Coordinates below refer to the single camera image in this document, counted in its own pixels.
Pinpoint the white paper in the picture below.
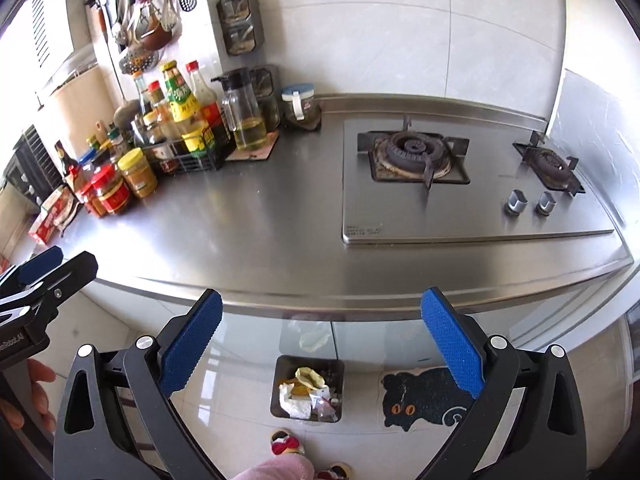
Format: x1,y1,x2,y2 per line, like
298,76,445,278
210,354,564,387
278,382,314,419

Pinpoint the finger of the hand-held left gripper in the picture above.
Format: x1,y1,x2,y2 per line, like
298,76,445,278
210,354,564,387
0,246,64,289
0,251,99,332

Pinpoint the black wire condiment rack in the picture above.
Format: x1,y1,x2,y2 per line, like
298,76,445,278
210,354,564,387
145,134,237,174

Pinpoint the green label yellow bottle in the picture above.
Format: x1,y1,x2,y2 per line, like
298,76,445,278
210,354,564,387
160,60,209,154

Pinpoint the orange label sauce bottle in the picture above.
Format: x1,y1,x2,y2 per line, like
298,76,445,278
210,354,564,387
147,80,174,142

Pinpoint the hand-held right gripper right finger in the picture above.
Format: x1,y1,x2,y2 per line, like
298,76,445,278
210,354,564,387
420,287,587,480

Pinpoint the wall mounted seasoning box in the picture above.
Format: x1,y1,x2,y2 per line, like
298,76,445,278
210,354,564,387
249,64,282,132
217,0,264,57

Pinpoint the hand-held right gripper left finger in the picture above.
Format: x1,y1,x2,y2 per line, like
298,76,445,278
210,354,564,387
52,287,223,480

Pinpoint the black cat floor mat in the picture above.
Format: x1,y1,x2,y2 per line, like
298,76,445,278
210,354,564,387
382,367,477,434

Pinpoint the white and blue snack wrapper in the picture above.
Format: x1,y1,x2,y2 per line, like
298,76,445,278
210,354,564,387
310,392,342,420

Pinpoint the small yellow jar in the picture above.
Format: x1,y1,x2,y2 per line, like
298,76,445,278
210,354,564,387
182,130,217,157

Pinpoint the pink fleece garment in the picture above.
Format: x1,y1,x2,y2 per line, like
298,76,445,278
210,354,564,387
225,457,316,480

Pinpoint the dark trash bin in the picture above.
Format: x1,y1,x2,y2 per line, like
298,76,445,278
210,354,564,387
270,355,346,427

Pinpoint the red lid sauce jar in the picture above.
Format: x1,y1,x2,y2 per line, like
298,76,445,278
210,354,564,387
92,165,132,216

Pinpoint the red cap dark sauce bottle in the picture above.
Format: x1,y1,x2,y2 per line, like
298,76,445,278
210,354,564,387
186,60,232,147

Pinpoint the small black gas burner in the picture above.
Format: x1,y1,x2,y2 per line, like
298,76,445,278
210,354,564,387
512,131,587,195

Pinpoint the blue lid glass jar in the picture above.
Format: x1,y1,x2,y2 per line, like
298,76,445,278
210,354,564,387
280,85,322,132

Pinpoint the red and white carton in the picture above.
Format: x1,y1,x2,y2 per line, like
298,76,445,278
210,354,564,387
27,185,79,244

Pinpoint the glass oil dispenser black lid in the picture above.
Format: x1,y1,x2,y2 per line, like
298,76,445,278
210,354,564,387
212,67,269,152

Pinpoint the yellow lid sauce jar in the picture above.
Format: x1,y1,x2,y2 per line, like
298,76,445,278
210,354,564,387
117,148,159,199

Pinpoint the yellow paper wrapper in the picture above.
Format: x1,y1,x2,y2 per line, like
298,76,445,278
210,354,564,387
295,367,329,392

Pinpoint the small red lid jar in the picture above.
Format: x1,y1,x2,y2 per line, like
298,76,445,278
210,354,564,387
74,179,101,217

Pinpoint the person's left hand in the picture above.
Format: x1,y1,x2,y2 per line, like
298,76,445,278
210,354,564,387
0,360,57,434

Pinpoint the stainless steel gas hob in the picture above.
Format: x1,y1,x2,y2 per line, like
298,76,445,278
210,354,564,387
342,117,616,247

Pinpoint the brown cork mat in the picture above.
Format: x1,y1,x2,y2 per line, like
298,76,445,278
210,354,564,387
225,129,281,162

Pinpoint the metal skimmer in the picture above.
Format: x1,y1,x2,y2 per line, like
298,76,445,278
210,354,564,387
119,46,162,75

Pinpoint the large black gas burner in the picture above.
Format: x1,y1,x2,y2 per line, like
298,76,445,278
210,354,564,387
357,129,472,192

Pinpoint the brown ladle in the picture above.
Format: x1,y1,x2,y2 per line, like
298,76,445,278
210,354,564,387
137,19,174,52

